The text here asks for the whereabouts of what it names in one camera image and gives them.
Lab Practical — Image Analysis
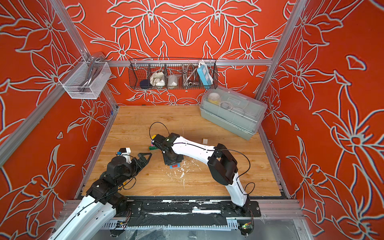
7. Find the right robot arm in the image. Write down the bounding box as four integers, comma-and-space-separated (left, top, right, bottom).
151, 133, 251, 213

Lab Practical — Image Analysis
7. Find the light blue long lego brick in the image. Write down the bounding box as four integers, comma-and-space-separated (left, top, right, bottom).
170, 163, 181, 169

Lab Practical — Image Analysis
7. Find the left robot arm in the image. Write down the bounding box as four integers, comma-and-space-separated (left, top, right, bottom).
49, 151, 152, 240

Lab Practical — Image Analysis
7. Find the grey lidded storage box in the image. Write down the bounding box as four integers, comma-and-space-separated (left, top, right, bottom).
200, 86, 267, 141

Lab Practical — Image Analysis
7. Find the black wire basket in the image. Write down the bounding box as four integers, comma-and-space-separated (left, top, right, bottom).
128, 57, 219, 90

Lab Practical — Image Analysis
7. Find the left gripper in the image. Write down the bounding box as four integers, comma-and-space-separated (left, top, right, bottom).
116, 152, 152, 187

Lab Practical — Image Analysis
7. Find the white cloth in basket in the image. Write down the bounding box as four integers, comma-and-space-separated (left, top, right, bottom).
150, 72, 166, 87

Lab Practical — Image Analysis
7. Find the clear plastic bin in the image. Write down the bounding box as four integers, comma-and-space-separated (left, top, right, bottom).
59, 60, 112, 100

